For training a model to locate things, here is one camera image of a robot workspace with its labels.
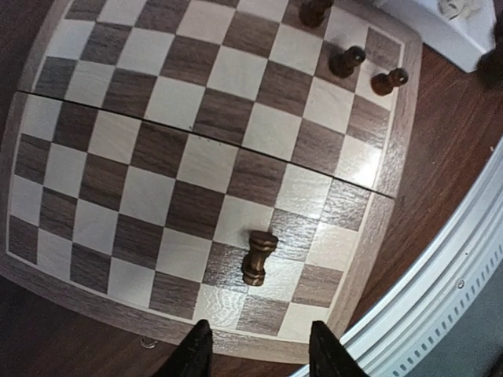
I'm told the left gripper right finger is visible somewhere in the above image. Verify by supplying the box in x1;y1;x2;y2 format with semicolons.
309;320;368;377

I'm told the wooden chessboard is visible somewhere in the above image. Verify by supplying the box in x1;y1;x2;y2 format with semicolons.
1;1;422;364

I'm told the white divided plastic tray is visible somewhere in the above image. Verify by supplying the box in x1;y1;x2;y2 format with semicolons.
374;1;496;73

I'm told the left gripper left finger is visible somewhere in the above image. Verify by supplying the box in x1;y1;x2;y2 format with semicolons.
152;320;213;377

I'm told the dark chess pawn piece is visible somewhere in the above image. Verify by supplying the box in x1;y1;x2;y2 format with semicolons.
370;68;409;96

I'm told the dark chess rook piece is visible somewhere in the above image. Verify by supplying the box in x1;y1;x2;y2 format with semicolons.
241;230;278;287

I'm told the white chess pieces pile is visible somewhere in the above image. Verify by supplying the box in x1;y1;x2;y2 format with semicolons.
437;0;482;20

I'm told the aluminium frame rail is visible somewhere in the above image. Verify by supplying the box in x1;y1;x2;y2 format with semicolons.
290;137;503;377

